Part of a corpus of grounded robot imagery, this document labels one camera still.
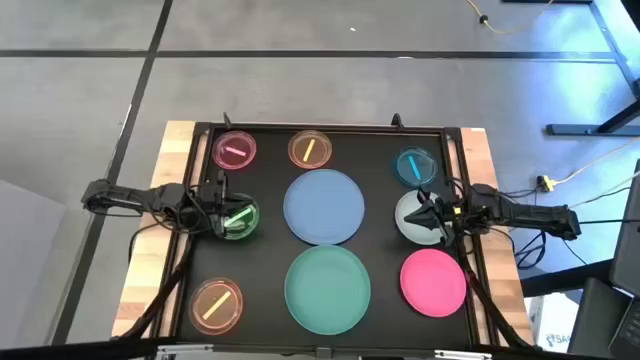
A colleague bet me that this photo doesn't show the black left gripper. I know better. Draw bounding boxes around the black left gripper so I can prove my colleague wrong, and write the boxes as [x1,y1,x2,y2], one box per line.
[199,170,258,239]

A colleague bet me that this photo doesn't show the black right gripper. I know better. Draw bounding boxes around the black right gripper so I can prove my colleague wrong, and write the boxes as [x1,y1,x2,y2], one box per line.
[403,188,464,247]

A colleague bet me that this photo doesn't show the small clear green plate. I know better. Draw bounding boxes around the small clear green plate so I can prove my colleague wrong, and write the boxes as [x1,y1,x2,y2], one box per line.
[215,192,261,242]

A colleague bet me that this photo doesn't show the grey plastic plate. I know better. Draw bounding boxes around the grey plastic plate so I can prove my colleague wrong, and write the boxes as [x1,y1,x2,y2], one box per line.
[394,189,449,246]

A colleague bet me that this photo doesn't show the small clear blue plate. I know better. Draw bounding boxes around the small clear blue plate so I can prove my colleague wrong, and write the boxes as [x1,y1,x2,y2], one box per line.
[392,146,439,189]

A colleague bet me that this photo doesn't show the small clear pink plate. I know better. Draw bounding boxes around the small clear pink plate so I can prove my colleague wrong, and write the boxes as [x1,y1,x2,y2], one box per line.
[211,130,258,171]

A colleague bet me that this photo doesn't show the opaque pink plastic plate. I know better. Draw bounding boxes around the opaque pink plastic plate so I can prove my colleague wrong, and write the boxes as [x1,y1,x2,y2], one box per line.
[399,248,468,319]

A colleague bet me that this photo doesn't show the small clear orange plate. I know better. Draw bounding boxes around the small clear orange plate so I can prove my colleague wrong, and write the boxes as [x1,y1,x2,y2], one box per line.
[188,277,245,336]
[287,129,334,170]

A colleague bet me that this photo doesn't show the large teal plastic plate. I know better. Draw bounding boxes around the large teal plastic plate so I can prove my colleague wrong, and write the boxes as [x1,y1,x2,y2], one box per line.
[283,244,373,336]

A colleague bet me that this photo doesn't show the black table mat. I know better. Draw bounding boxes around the black table mat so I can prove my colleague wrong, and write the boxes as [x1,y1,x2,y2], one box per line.
[177,124,474,350]

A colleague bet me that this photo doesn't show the large blue plastic plate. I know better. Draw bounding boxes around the large blue plastic plate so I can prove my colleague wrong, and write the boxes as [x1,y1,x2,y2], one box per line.
[282,168,366,246]

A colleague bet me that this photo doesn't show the white cardboard box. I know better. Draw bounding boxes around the white cardboard box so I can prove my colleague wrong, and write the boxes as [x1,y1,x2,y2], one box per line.
[527,293,580,354]

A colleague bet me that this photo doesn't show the black case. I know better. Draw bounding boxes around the black case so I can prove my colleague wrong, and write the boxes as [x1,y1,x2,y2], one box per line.
[567,277,640,360]

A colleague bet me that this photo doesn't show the black monitor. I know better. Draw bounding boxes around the black monitor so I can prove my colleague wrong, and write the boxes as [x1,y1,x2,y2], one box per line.
[608,159,640,297]

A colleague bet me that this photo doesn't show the black bar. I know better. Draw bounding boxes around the black bar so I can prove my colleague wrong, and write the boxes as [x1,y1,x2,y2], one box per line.
[0,337,179,360]

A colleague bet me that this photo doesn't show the black cable bundle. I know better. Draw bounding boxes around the black cable bundle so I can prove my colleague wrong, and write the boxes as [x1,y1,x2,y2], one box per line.
[499,187,640,271]

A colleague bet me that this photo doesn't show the black table frame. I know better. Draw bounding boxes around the black table frame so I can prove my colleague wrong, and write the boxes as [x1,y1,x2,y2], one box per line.
[151,120,501,352]

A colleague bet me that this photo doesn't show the pale yellow cable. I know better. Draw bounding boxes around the pale yellow cable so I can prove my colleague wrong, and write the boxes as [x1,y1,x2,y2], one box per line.
[553,138,640,185]

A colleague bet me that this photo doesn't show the yellow floor cable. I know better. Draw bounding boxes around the yellow floor cable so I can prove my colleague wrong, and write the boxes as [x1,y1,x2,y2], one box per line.
[466,0,555,36]

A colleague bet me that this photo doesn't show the black desk leg frame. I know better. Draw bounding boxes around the black desk leg frame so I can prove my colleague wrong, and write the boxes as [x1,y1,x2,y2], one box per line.
[501,0,640,137]

